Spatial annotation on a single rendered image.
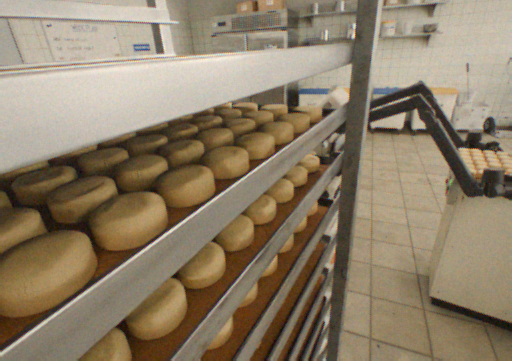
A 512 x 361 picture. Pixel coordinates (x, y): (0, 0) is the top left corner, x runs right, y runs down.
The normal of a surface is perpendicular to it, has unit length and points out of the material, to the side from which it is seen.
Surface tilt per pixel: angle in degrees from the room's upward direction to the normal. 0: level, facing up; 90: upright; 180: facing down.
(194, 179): 0
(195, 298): 0
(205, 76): 90
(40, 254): 0
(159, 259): 90
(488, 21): 90
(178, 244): 90
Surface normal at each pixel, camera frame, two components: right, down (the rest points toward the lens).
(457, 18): -0.37, 0.41
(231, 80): 0.85, 0.18
